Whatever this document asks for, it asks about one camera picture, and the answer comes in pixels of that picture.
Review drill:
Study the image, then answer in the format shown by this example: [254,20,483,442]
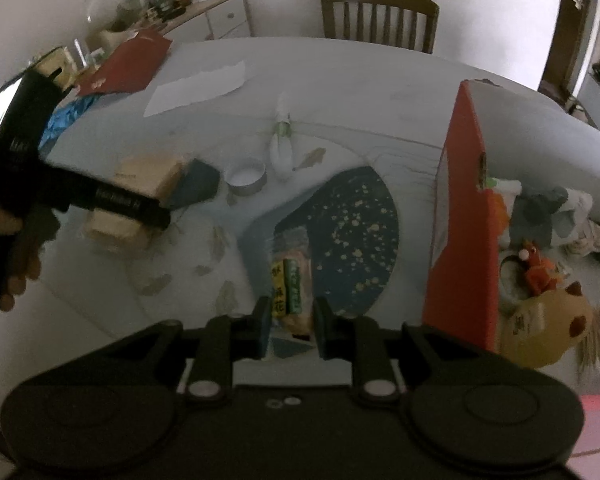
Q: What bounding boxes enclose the tape roll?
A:
[224,157,267,196]

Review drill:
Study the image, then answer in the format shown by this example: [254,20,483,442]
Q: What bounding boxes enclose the white cardboard box red edges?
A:
[422,79,600,376]

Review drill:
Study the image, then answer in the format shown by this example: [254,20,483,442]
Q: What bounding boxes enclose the orange green toy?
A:
[482,175,523,233]

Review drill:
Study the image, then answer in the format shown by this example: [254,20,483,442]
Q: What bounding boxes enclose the dark teal pouch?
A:
[167,158,222,209]

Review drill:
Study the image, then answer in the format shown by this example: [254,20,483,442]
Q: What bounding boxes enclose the dark blue speckled mat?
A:
[240,165,400,317]

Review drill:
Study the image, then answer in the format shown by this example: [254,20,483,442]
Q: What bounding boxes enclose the orange fox toy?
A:
[517,240,563,293]

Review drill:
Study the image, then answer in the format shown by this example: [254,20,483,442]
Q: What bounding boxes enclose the white bottle green label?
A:
[269,94,297,181]

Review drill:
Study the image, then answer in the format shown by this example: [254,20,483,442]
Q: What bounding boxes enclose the red envelope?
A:
[75,29,173,97]

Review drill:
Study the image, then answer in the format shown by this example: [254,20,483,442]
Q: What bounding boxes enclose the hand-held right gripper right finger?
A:
[312,296,483,407]

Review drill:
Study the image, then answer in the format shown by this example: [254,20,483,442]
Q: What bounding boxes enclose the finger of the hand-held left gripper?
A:
[40,164,173,234]

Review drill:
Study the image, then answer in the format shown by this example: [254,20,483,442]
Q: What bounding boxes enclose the white paper sheet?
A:
[144,60,247,117]

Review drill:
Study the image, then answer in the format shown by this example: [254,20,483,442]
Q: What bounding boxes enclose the white side cabinet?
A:
[87,0,253,47]

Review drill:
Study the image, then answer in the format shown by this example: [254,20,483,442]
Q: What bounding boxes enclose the grey white cloth bundle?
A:
[510,180,595,248]

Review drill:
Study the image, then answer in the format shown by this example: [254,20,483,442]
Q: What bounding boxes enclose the person's left hand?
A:
[0,197,43,313]

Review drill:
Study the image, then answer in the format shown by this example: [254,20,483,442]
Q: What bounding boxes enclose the yellow plush toy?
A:
[497,280,596,371]

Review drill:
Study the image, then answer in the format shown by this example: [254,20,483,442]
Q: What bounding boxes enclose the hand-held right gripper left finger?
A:
[105,296,273,407]

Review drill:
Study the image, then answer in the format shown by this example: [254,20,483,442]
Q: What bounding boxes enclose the clear snack packet green label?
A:
[267,230,318,338]

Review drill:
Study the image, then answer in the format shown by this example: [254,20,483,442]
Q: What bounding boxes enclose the blue cloth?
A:
[39,95,111,151]

